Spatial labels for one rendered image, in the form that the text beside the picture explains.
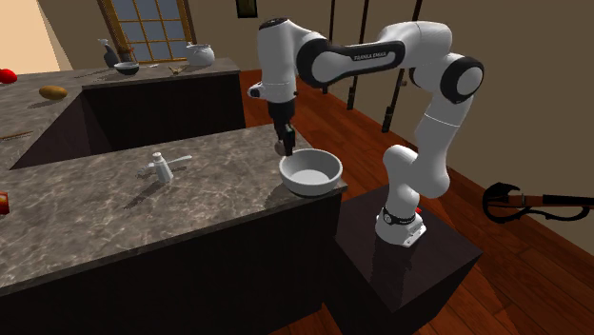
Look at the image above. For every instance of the black and brown instrument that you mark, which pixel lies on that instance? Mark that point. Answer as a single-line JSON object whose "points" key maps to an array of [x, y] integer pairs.
{"points": [[557, 200]]}

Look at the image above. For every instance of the wooden framed window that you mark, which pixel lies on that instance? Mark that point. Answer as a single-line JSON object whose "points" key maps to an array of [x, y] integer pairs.
{"points": [[153, 28]]}

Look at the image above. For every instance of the red tomato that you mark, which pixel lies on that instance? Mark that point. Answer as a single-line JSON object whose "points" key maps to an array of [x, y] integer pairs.
{"points": [[6, 76]]}

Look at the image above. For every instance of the dark robot stand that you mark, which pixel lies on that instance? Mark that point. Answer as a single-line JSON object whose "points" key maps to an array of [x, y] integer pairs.
{"points": [[417, 260]]}

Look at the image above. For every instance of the wooden utensil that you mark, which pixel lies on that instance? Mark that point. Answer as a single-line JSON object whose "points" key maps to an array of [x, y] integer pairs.
{"points": [[176, 69]]}

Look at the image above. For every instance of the black pole frame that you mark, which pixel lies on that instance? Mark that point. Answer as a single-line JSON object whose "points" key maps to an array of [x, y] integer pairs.
{"points": [[394, 100]]}

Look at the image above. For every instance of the dark bowl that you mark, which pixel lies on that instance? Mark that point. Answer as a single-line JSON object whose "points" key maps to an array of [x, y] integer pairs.
{"points": [[126, 69]]}

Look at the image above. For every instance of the brown potato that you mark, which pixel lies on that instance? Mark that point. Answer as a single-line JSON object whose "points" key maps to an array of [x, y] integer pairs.
{"points": [[53, 92]]}

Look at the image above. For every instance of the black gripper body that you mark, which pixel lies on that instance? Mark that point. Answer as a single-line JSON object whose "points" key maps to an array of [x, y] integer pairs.
{"points": [[281, 113]]}

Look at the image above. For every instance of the dark wall picture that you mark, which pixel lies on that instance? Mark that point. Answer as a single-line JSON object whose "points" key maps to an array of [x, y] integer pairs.
{"points": [[246, 8]]}

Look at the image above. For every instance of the red box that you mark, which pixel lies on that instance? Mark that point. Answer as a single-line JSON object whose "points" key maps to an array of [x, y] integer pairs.
{"points": [[3, 203]]}

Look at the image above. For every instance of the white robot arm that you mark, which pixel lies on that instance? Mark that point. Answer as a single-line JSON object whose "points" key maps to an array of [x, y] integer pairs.
{"points": [[431, 46]]}

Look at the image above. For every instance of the brown wooden stick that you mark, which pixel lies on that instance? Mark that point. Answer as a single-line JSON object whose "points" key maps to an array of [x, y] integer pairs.
{"points": [[16, 135]]}

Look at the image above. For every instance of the white round pot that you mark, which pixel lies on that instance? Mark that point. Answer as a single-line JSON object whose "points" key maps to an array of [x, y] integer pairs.
{"points": [[200, 55]]}

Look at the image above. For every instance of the white bowl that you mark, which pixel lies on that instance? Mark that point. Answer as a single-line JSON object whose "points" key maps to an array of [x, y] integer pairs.
{"points": [[310, 176]]}

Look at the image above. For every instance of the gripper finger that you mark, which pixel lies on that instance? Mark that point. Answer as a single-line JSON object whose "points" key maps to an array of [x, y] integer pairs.
{"points": [[280, 136], [289, 141]]}

